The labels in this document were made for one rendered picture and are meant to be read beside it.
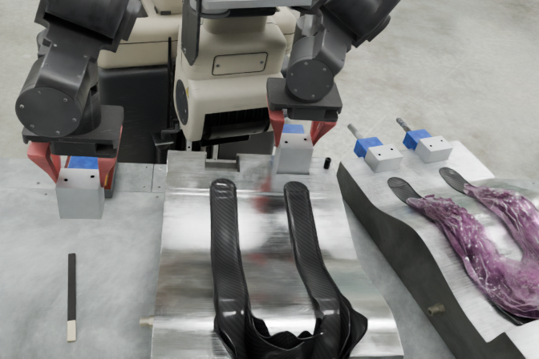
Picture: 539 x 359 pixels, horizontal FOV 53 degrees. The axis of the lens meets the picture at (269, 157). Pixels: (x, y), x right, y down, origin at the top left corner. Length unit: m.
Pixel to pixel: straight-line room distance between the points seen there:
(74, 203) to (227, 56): 0.56
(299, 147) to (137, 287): 0.30
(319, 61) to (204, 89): 0.55
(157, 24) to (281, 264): 0.83
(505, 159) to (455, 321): 1.98
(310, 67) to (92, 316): 0.42
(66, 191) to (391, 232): 0.47
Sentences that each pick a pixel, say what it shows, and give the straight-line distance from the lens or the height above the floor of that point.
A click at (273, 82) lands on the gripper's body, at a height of 1.02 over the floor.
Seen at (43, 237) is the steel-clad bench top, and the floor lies 0.80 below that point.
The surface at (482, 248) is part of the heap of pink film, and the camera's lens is 0.79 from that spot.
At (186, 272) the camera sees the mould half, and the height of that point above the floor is 0.90.
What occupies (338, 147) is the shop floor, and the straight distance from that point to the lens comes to 2.41.
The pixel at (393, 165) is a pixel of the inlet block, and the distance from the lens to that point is 0.95.
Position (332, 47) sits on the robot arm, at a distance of 0.65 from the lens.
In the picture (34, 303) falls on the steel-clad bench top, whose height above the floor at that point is 0.80.
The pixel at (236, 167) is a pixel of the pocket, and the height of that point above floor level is 0.87.
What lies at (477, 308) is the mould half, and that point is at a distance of 0.78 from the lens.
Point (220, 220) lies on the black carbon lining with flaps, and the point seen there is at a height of 0.88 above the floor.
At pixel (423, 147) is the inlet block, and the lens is 1.00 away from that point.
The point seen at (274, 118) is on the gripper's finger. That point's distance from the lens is 0.75.
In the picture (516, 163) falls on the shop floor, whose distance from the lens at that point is 2.73.
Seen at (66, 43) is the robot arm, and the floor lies 1.16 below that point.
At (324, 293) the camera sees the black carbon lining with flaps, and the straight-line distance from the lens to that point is 0.66.
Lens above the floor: 1.43
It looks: 39 degrees down
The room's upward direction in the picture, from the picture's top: 10 degrees clockwise
